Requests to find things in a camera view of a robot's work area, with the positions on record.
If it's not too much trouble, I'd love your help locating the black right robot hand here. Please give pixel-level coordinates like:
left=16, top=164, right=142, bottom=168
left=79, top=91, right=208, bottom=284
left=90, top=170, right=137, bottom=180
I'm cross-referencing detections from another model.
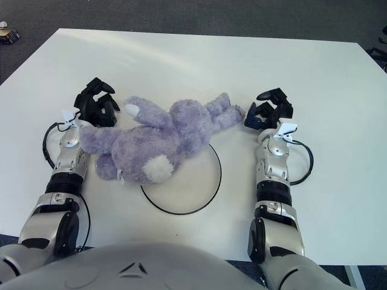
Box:
left=244, top=87, right=294, bottom=131

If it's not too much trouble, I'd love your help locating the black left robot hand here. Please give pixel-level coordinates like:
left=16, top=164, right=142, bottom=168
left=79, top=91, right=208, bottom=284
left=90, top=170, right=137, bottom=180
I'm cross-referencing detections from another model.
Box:
left=73, top=77, right=121, bottom=127

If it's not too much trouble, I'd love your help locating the purple plush bunny doll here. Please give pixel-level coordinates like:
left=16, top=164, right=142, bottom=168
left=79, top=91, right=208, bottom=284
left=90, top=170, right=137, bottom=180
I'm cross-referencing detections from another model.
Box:
left=79, top=92, right=246, bottom=186

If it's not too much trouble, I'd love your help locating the white plate with black rim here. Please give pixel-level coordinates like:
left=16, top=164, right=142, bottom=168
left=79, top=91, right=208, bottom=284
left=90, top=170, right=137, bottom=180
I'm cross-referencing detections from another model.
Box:
left=140, top=144, right=223, bottom=216

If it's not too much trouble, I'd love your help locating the black and orange box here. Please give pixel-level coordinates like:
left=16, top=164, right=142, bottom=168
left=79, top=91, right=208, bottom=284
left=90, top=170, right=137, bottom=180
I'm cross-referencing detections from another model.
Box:
left=0, top=28, right=21, bottom=45

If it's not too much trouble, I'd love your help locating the black chair base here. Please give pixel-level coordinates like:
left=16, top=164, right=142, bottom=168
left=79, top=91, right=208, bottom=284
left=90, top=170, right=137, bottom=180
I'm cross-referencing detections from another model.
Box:
left=365, top=36, right=387, bottom=72

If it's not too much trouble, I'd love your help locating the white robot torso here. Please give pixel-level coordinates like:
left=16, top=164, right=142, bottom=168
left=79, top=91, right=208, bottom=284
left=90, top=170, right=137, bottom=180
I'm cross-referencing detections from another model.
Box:
left=0, top=241, right=273, bottom=290

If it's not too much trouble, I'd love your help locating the white table leg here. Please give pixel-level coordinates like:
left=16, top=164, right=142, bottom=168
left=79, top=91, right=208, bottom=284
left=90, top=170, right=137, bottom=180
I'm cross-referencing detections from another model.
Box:
left=344, top=265, right=363, bottom=290

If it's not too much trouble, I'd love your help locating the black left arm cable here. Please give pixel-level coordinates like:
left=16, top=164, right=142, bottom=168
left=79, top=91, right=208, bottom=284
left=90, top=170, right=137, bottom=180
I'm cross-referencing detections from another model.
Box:
left=42, top=120, right=91, bottom=251

